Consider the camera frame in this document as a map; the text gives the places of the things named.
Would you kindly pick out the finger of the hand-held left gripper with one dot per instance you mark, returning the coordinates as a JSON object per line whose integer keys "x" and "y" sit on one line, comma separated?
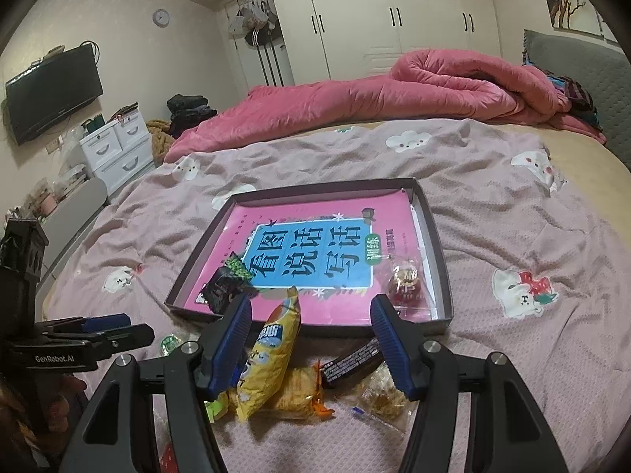
{"x": 123, "y": 337}
{"x": 106, "y": 321}

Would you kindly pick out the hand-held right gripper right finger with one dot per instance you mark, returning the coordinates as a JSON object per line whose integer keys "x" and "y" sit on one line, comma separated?
{"x": 394, "y": 350}

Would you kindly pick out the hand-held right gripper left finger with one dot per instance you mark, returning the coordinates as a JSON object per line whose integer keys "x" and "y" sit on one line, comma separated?
{"x": 231, "y": 345}

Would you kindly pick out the yellow snack packet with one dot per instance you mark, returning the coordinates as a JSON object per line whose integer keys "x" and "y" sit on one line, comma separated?
{"x": 266, "y": 354}

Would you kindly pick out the clear pastry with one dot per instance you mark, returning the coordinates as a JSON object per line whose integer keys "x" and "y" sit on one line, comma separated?
{"x": 379, "y": 396}

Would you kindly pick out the black and green snack packet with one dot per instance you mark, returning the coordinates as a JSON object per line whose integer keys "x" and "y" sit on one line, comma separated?
{"x": 222, "y": 286}

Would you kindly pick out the round snack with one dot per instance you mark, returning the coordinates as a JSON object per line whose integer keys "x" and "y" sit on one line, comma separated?
{"x": 404, "y": 286}

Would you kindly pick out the dark shallow cardboard box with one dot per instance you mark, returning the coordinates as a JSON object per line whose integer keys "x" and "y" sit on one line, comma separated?
{"x": 320, "y": 188}

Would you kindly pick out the person's left hand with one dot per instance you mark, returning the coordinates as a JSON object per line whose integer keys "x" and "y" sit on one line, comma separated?
{"x": 71, "y": 387}

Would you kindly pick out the black snack bar packet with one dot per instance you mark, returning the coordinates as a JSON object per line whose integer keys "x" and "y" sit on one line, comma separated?
{"x": 350, "y": 362}

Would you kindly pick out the small green patterned packet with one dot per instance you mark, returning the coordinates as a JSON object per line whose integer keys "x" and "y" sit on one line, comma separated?
{"x": 171, "y": 344}

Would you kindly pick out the lime green packet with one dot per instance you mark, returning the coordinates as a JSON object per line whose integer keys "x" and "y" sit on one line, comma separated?
{"x": 214, "y": 408}

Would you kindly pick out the orange cracker packet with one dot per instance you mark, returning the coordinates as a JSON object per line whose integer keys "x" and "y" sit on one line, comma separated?
{"x": 300, "y": 389}

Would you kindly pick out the pink and blue book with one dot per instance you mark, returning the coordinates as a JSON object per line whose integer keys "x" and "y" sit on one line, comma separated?
{"x": 305, "y": 251}

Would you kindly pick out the red dotted packet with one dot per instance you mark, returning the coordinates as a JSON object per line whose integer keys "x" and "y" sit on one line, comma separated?
{"x": 167, "y": 460}

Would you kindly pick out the white drawer cabinet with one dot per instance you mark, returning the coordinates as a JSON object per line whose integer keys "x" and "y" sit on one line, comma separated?
{"x": 118, "y": 157}

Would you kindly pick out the pink printed blanket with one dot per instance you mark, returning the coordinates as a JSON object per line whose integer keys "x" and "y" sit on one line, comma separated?
{"x": 493, "y": 217}

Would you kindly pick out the brown knitted blanket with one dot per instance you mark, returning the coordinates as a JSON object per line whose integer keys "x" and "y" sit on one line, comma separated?
{"x": 160, "y": 140}

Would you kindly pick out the dark green box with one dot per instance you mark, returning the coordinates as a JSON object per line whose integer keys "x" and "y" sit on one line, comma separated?
{"x": 94, "y": 125}

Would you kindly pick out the dark clothes pile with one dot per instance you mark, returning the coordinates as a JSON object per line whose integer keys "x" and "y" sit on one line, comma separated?
{"x": 190, "y": 113}

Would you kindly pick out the pink quilt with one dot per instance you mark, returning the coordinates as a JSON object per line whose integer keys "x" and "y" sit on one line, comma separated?
{"x": 345, "y": 93}

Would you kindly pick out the beige bed sheet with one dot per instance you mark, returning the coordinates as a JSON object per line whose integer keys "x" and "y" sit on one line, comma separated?
{"x": 581, "y": 157}

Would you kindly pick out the colourful striped clothes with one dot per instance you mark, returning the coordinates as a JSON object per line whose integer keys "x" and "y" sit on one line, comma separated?
{"x": 577, "y": 91}

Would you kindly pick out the hanging bags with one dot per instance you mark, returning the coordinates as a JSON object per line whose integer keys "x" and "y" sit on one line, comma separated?
{"x": 251, "y": 19}

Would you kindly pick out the grey padded headboard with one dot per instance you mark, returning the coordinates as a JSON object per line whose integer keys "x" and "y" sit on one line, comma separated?
{"x": 606, "y": 79}

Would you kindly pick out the wall-mounted black television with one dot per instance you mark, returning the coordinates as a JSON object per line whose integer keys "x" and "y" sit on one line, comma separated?
{"x": 49, "y": 93}

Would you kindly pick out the round wall clock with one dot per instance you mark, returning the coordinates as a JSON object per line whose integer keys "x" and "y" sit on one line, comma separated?
{"x": 161, "y": 17}

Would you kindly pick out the pale wall painting panel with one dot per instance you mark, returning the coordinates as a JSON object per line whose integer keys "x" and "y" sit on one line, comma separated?
{"x": 609, "y": 27}

